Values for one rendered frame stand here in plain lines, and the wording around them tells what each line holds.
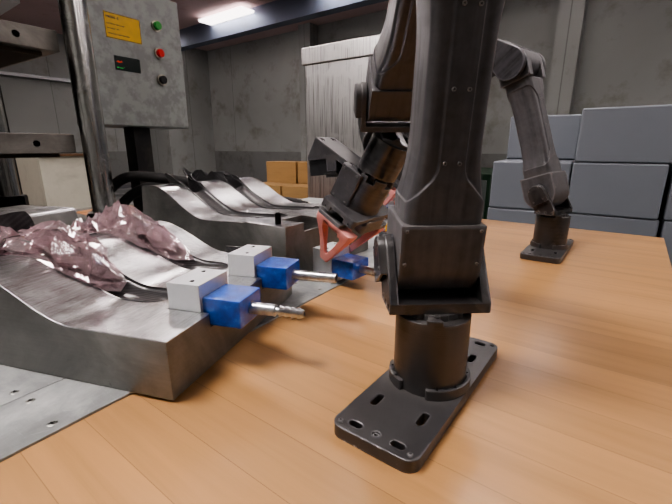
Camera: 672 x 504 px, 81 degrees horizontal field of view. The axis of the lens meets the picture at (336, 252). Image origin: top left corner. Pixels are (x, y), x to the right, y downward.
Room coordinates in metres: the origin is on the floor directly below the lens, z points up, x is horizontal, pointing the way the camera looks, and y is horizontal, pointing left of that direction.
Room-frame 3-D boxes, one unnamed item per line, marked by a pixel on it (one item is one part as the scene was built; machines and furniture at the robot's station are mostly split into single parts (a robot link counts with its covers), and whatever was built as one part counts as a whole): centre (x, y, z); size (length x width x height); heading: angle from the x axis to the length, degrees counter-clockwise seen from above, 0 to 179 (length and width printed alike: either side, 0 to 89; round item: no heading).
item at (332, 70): (4.25, -0.62, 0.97); 1.50 x 1.20 x 1.93; 55
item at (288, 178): (6.03, 0.59, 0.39); 1.33 x 0.95 x 0.78; 55
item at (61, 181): (7.33, 5.36, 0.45); 2.62 x 0.84 x 0.90; 53
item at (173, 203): (0.83, 0.21, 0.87); 0.50 x 0.26 x 0.14; 56
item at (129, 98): (1.39, 0.68, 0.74); 0.30 x 0.22 x 1.47; 146
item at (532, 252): (0.79, -0.44, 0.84); 0.20 x 0.07 x 0.08; 143
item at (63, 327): (0.48, 0.34, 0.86); 0.50 x 0.26 x 0.11; 74
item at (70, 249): (0.49, 0.33, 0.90); 0.26 x 0.18 x 0.08; 74
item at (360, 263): (0.58, -0.03, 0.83); 0.13 x 0.05 x 0.05; 52
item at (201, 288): (0.36, 0.09, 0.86); 0.13 x 0.05 x 0.05; 74
